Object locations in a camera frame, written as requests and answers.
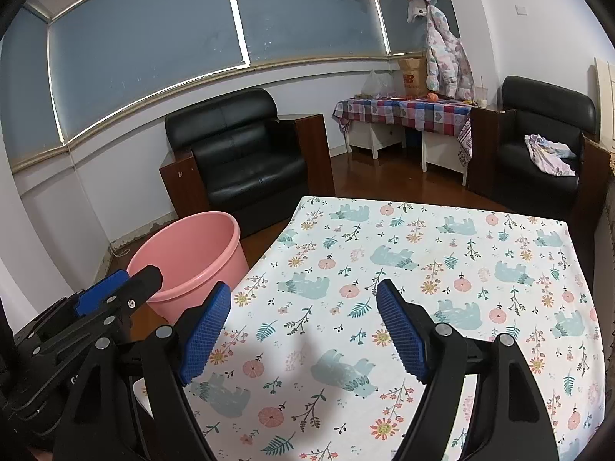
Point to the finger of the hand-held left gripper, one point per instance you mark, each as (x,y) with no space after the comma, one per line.
(144,285)
(101,293)

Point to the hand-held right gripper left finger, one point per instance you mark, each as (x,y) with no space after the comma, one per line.
(206,336)

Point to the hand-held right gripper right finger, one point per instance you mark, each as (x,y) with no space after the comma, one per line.
(401,331)

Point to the pink plastic bucket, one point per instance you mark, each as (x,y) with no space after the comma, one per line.
(192,259)

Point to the floral bear printed tablecloth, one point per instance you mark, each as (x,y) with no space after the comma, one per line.
(413,249)

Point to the black armchair with wooden sides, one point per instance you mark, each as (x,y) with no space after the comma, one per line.
(240,163)
(538,173)

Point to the white desk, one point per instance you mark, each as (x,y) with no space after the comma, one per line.
(384,137)

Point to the checkered tablecloth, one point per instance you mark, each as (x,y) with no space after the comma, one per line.
(408,113)

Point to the white patterned cloth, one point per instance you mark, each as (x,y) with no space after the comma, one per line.
(550,156)

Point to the window with grey blinds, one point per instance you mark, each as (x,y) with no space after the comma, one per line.
(144,48)

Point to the clear plastic bag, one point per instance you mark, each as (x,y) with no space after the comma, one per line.
(375,86)

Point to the cup with straw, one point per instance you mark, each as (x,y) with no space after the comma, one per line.
(480,96)

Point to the brown paper bag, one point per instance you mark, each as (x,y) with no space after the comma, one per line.
(412,79)

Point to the pastel printed padded jacket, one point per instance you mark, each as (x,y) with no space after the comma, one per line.
(447,57)

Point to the white headboard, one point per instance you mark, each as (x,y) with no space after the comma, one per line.
(606,105)

